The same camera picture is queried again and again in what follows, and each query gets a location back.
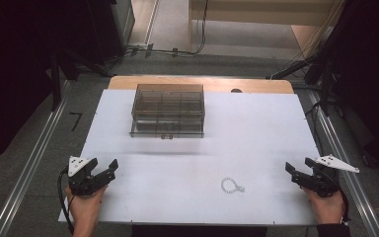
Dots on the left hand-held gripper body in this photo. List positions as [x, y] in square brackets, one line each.
[82, 184]

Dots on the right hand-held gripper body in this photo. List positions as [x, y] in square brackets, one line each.
[325, 179]

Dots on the person's right hand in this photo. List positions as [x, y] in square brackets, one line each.
[327, 207]

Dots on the white board sheet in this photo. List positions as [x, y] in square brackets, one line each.
[243, 131]

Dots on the clear plastic compartment box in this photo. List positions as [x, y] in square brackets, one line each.
[167, 110]

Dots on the black metal stand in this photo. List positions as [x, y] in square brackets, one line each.
[56, 82]

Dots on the black table grommet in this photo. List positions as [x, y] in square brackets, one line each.
[236, 90]

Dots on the black curtain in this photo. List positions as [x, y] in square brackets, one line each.
[10, 72]
[375, 82]

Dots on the person's dark clothing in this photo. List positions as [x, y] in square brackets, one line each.
[197, 231]

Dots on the dark cabinet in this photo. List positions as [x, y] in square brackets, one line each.
[112, 29]

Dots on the metal floor rail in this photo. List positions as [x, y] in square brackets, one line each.
[29, 161]
[348, 184]

